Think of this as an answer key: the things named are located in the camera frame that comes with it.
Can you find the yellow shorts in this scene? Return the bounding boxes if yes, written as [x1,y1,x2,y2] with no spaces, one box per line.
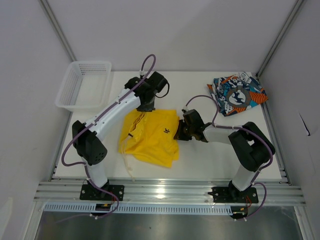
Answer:
[118,109,180,182]

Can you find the colourful patterned shorts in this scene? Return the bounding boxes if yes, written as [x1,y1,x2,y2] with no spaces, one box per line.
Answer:
[207,72,268,117]

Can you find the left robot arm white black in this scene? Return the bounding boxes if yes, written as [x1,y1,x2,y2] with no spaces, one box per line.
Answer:
[72,71,169,200]

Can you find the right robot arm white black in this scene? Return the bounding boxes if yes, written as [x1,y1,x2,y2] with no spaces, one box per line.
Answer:
[174,109,276,202]

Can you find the white plastic basket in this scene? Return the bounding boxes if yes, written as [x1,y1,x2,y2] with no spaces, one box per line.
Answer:
[55,60,112,112]

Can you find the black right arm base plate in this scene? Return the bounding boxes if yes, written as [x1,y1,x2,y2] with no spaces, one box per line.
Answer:
[207,186,259,204]

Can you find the aluminium mounting rail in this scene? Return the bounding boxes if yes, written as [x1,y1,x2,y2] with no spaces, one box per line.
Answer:
[33,178,306,207]

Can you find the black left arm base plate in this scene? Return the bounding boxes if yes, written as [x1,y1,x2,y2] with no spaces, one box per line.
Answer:
[79,183,125,201]

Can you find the slotted grey cable duct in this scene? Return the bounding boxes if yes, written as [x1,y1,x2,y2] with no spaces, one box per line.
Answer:
[43,202,233,216]

